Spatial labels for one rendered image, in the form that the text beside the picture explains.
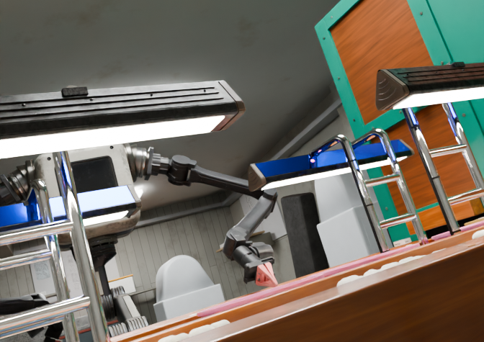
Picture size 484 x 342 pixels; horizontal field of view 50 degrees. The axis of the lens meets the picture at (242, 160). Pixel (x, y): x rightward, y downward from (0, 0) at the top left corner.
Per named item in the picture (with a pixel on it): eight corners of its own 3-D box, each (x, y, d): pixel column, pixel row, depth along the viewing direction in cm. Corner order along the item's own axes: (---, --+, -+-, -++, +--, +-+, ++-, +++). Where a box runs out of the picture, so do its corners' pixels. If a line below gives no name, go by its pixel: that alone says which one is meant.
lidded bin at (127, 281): (134, 293, 892) (130, 276, 899) (137, 291, 854) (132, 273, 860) (103, 302, 873) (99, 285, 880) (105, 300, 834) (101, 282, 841)
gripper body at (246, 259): (276, 258, 160) (262, 248, 166) (248, 266, 155) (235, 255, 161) (274, 276, 163) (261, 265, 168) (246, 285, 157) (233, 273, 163)
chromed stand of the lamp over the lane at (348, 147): (349, 297, 150) (301, 153, 160) (397, 279, 161) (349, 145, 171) (395, 288, 135) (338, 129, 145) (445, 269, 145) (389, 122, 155)
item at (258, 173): (249, 192, 150) (242, 168, 152) (399, 162, 182) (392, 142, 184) (262, 183, 144) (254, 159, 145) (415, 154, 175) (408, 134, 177)
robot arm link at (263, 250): (222, 252, 174) (228, 231, 171) (251, 248, 181) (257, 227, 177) (240, 274, 165) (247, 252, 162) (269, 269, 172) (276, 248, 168)
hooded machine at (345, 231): (474, 316, 437) (404, 135, 475) (402, 344, 410) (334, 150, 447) (413, 319, 514) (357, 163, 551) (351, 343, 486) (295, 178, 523)
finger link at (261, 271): (291, 271, 154) (272, 256, 161) (271, 278, 150) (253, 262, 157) (288, 291, 156) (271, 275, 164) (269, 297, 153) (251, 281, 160)
